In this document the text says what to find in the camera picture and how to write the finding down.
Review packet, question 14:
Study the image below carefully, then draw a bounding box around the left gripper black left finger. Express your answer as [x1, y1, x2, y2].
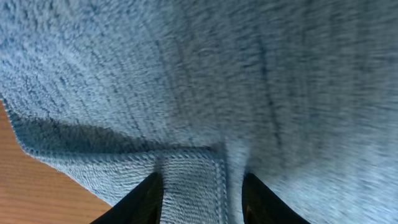
[90, 172, 164, 224]

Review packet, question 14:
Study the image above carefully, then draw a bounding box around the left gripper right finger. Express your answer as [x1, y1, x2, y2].
[242, 173, 309, 224]

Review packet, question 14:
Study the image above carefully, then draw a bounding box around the blue microfiber cloth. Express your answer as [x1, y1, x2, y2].
[1, 0, 397, 223]

